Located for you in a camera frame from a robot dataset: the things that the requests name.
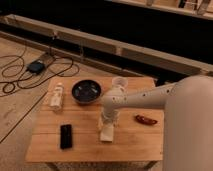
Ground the white sponge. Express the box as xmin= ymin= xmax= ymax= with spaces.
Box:
xmin=98 ymin=119 xmax=114 ymax=142

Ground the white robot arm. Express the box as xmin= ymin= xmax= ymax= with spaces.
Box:
xmin=101 ymin=75 xmax=213 ymax=171

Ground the dark blue bowl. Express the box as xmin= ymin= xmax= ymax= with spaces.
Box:
xmin=71 ymin=79 xmax=102 ymax=104

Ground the red chili pepper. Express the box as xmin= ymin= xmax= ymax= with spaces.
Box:
xmin=135 ymin=115 xmax=157 ymax=126

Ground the clear plastic cup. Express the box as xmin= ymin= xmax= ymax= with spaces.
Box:
xmin=112 ymin=76 xmax=128 ymax=88

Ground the wooden table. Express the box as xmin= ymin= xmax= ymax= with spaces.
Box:
xmin=26 ymin=77 xmax=172 ymax=163

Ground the black rectangular remote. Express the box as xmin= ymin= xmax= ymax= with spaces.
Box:
xmin=60 ymin=124 xmax=72 ymax=149

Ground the blue power adapter box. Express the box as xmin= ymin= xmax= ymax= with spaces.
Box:
xmin=27 ymin=61 xmax=45 ymax=74

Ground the long wooden beam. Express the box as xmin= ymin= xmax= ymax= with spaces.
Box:
xmin=0 ymin=15 xmax=213 ymax=76

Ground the black floor cable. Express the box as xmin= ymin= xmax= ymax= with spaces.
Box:
xmin=0 ymin=44 xmax=81 ymax=95

